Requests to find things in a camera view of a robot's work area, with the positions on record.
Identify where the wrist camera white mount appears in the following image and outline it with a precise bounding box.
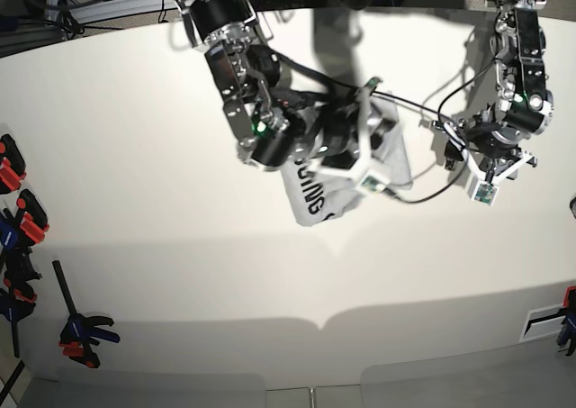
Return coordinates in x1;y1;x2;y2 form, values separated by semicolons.
434;120;537;206
292;77;390;195

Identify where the orange black clamp lower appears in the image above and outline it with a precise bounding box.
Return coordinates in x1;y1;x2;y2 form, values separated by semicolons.
1;188;50;249

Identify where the blue clamp right edge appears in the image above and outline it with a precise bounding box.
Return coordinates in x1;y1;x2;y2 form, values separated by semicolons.
556;286;576;357

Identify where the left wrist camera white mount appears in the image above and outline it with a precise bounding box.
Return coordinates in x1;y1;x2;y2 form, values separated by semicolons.
434;120;537;206

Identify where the black camera cable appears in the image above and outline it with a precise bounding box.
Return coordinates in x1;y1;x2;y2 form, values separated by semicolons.
278;56;500;204

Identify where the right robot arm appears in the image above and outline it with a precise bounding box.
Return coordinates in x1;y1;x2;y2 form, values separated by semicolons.
174;0;398;176

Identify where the grey T-shirt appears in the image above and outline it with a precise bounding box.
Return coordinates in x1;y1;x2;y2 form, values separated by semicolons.
280;101;413;227

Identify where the blue black clamp left edge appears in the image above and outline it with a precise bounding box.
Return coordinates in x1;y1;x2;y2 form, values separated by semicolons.
1;248;41;358

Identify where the blue orange bar clamp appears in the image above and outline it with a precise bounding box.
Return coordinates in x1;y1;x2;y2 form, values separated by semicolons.
52;260;121;369

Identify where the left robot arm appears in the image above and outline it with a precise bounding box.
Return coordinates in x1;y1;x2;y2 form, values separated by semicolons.
445;0;554;182

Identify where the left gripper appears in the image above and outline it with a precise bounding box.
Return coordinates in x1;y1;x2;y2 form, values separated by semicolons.
443;113;527;174

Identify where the orange black clamp upper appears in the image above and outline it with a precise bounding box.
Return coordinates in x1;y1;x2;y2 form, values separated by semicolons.
1;133;26;195

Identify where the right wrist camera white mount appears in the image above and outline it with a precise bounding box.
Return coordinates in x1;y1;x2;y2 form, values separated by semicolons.
292;77;390;195

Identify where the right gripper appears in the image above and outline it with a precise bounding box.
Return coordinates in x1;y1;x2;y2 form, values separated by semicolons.
310;102;398;169

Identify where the orange black clamp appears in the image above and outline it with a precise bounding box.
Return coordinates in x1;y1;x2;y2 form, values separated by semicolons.
1;188;50;249
1;133;26;195

